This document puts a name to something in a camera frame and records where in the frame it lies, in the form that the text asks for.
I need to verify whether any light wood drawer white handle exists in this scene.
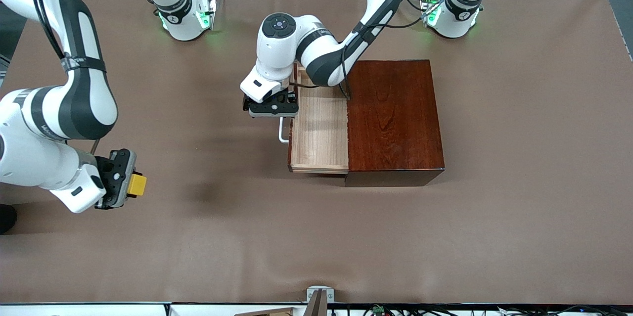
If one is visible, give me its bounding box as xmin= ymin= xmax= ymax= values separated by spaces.
xmin=278 ymin=63 xmax=350 ymax=174

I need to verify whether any black round object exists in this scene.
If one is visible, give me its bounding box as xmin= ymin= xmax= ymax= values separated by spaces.
xmin=0 ymin=204 xmax=18 ymax=235

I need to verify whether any grey metal bracket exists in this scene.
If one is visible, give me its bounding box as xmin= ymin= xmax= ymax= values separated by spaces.
xmin=307 ymin=285 xmax=335 ymax=303

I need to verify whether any black cable bundle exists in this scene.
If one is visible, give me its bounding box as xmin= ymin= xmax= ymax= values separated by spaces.
xmin=329 ymin=304 xmax=633 ymax=316

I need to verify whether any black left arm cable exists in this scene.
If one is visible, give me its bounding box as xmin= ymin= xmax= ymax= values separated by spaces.
xmin=289 ymin=0 xmax=448 ymax=102

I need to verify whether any dark red wooden cabinet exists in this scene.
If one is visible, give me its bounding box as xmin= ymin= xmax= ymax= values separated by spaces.
xmin=345 ymin=60 xmax=446 ymax=188

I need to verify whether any grey camera post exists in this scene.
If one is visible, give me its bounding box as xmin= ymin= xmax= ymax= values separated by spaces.
xmin=303 ymin=290 xmax=328 ymax=316

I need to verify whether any brown wooden board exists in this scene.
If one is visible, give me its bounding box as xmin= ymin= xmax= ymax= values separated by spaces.
xmin=233 ymin=307 xmax=297 ymax=316

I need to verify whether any brown table cover mat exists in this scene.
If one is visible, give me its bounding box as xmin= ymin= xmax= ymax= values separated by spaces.
xmin=0 ymin=0 xmax=633 ymax=305

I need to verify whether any yellow block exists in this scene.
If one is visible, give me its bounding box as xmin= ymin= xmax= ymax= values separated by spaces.
xmin=128 ymin=174 xmax=147 ymax=197

